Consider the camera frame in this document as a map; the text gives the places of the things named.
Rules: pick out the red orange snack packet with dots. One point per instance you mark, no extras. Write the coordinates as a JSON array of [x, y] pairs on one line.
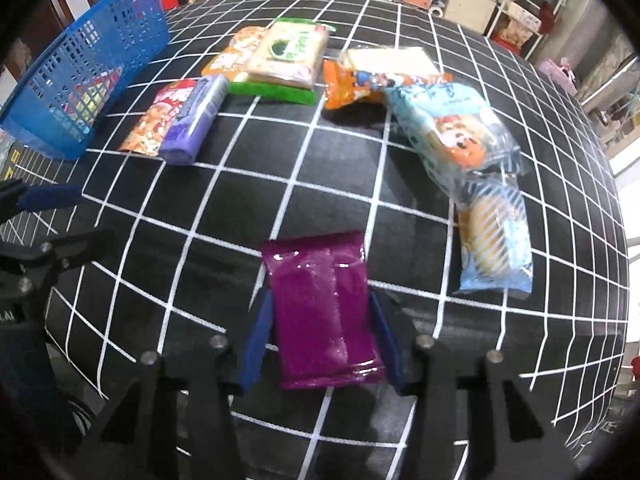
[[157, 117]]

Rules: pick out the small light blue cake packet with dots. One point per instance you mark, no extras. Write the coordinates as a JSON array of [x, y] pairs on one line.
[[495, 240]]

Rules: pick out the large light blue snack bag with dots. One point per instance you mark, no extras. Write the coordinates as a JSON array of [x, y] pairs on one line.
[[450, 130]]

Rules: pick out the magenta snack packet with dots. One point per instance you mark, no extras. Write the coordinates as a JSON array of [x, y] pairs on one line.
[[322, 310]]

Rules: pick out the blue plastic basket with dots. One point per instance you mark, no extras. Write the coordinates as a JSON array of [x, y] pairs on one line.
[[85, 75]]

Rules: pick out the black white-grid cloth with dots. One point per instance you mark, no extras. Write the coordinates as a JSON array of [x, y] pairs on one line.
[[350, 200]]

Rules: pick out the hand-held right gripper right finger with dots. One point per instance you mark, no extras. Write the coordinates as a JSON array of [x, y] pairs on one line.
[[385, 335]]

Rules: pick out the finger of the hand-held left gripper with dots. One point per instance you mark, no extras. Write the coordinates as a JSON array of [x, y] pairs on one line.
[[65, 252], [50, 196]]

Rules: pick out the colourful snack packet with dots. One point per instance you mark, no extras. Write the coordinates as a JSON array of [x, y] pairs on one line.
[[95, 95]]

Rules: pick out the pink bag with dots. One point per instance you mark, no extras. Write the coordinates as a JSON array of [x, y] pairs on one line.
[[560, 72]]

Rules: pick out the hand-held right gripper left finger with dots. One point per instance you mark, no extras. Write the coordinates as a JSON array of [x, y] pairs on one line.
[[257, 340]]

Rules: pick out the white shelf rack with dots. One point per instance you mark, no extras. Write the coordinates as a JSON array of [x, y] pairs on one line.
[[530, 5]]

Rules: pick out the green cracker packet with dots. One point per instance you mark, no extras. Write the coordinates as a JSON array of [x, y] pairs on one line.
[[285, 57]]

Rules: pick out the yellow orange snack packet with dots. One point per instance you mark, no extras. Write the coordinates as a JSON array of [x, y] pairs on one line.
[[227, 55]]

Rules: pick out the clear cracker packet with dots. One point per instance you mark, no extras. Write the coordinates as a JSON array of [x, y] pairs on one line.
[[390, 60]]

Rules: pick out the violet snack packet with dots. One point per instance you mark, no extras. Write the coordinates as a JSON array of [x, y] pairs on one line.
[[195, 120]]

